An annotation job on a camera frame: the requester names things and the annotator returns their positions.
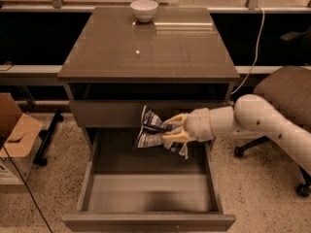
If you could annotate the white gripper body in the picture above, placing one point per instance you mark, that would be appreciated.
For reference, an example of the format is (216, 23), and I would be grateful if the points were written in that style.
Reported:
(198, 124)

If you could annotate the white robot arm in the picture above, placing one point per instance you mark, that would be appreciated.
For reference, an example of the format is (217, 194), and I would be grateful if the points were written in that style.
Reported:
(251, 116)

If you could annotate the cardboard box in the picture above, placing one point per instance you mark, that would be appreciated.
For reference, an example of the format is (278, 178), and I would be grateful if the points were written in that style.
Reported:
(20, 134)

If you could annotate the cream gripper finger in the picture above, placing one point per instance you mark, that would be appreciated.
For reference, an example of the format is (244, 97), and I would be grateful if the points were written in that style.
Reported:
(179, 135)
(177, 120)

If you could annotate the open grey drawer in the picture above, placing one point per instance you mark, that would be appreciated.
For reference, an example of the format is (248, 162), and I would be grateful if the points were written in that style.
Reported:
(128, 190)

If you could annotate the white ceramic bowl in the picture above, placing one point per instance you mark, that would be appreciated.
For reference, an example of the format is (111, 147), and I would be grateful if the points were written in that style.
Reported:
(144, 10)

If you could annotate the brown office chair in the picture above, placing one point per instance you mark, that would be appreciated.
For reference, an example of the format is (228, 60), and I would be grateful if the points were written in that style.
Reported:
(288, 90)

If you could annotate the grey drawer cabinet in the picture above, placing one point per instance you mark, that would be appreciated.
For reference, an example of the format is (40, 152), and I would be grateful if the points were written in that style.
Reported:
(175, 63)

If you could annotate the blue chip bag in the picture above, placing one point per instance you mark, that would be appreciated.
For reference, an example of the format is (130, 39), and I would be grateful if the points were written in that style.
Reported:
(152, 130)

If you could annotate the black metal stand leg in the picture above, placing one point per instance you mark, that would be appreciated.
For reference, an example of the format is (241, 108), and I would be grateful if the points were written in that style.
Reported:
(45, 136)

